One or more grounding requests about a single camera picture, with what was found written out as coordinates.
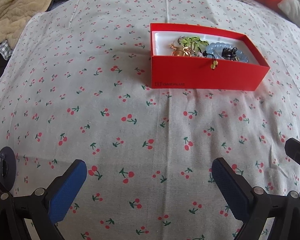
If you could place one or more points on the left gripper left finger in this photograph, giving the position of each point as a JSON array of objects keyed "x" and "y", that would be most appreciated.
[{"x": 44, "y": 207}]

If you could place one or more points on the deer print cushion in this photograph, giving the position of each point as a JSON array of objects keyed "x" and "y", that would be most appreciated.
[{"x": 296, "y": 10}]

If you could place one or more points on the cherry print bed sheet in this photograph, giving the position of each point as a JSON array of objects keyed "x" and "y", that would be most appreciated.
[{"x": 78, "y": 86}]

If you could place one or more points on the red jewelry box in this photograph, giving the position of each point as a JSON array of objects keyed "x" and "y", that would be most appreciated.
[{"x": 170, "y": 71}]

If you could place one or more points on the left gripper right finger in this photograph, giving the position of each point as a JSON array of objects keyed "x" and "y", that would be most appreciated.
[{"x": 253, "y": 206}]

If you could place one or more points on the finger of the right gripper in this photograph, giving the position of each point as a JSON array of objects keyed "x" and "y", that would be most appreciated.
[{"x": 292, "y": 149}]

